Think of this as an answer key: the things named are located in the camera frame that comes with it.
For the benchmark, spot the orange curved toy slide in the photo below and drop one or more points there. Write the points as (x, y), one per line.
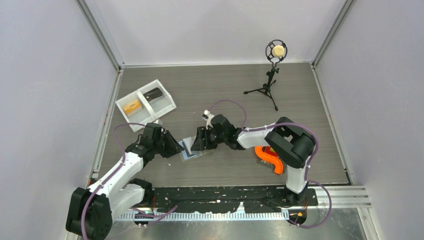
(260, 154)

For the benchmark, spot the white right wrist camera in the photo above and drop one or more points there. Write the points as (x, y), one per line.
(208, 116)

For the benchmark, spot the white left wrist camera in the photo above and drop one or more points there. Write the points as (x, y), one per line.
(159, 122)

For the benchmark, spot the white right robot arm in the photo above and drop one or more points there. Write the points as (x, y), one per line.
(293, 143)

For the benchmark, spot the white two-compartment tray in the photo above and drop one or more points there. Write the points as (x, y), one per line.
(149, 112)

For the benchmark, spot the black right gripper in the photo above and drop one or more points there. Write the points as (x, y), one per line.
(199, 144)

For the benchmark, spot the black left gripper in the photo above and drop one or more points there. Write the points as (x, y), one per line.
(173, 147)

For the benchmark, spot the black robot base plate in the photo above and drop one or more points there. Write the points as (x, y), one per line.
(227, 199)

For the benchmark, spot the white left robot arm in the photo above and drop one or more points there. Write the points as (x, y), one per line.
(93, 210)

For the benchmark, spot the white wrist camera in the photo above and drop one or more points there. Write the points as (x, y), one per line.
(159, 122)
(208, 116)

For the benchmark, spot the black microphone tripod stand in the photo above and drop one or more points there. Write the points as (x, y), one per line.
(275, 52)

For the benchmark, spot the grey toy baseplate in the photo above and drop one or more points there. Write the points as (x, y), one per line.
(277, 168)

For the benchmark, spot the red toy block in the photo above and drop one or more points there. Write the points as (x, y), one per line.
(268, 150)

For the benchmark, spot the gold card stack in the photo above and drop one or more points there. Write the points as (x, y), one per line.
(132, 107)

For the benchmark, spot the black card stack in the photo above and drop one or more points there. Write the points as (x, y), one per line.
(153, 95)

